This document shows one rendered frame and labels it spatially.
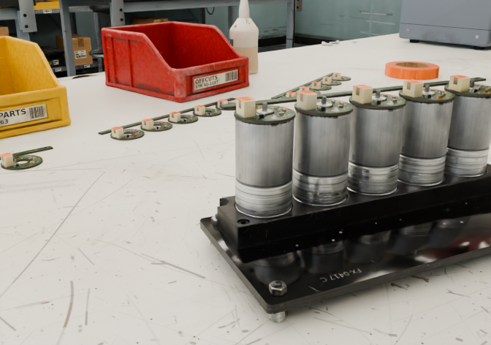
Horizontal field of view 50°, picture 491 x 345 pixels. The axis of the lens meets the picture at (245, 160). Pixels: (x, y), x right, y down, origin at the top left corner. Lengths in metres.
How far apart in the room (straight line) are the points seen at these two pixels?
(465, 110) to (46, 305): 0.20
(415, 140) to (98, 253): 0.15
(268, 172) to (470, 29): 0.70
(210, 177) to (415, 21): 0.66
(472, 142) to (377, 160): 0.06
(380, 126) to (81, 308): 0.14
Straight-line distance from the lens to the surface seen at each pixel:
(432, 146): 0.26
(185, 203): 0.28
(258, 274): 0.20
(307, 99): 0.22
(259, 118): 0.21
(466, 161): 0.28
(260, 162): 0.21
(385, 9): 5.81
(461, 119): 0.27
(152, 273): 0.22
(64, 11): 3.34
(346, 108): 0.23
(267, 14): 6.32
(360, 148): 0.24
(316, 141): 0.22
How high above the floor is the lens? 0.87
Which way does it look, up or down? 20 degrees down
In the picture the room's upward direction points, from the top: straight up
